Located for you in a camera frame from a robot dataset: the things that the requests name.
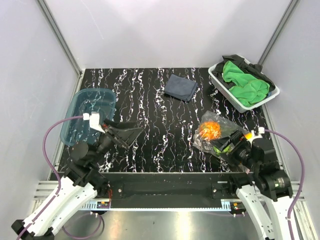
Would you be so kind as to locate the white laundry basket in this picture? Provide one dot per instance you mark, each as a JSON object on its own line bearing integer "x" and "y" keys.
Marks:
{"x": 225, "y": 92}

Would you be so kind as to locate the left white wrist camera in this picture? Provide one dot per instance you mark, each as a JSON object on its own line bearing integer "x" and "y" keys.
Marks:
{"x": 94, "y": 121}

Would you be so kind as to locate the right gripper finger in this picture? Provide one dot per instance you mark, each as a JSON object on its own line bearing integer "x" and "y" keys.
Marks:
{"x": 220, "y": 143}
{"x": 234, "y": 137}

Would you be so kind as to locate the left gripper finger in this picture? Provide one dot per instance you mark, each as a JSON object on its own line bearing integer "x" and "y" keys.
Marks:
{"x": 119, "y": 125}
{"x": 128, "y": 136}

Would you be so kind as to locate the blue transparent plastic bin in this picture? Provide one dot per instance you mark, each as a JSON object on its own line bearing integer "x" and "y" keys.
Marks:
{"x": 100, "y": 100}

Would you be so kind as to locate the green cloth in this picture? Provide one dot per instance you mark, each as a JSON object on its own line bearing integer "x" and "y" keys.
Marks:
{"x": 248, "y": 90}

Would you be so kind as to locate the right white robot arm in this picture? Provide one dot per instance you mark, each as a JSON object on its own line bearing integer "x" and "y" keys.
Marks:
{"x": 267, "y": 194}

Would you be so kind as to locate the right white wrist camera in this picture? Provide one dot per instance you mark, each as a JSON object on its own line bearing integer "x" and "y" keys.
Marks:
{"x": 253, "y": 135}

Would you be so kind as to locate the black cloth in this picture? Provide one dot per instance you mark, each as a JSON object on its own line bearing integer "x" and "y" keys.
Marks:
{"x": 247, "y": 68}

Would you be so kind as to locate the fake green pepper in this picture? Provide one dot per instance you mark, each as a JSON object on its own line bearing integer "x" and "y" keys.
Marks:
{"x": 218, "y": 151}

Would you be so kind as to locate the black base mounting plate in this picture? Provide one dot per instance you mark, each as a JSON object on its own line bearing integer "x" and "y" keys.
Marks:
{"x": 172, "y": 191}

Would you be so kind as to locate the clear zip top bag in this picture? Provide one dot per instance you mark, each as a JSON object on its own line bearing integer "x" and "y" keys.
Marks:
{"x": 227, "y": 127}

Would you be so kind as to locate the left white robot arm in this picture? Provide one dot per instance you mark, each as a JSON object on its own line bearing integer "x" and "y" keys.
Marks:
{"x": 80, "y": 183}

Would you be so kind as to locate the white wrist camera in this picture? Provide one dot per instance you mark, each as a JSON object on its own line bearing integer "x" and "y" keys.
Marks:
{"x": 94, "y": 121}
{"x": 253, "y": 135}

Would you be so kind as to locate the fake orange pineapple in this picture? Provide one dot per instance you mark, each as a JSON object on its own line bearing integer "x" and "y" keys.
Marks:
{"x": 210, "y": 130}

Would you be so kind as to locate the folded dark blue cloth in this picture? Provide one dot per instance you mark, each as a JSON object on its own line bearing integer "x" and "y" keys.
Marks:
{"x": 180, "y": 88}

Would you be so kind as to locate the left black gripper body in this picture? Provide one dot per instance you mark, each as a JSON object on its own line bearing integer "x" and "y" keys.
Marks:
{"x": 106, "y": 139}

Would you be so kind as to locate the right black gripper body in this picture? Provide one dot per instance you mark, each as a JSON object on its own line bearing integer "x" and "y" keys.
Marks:
{"x": 240, "y": 153}

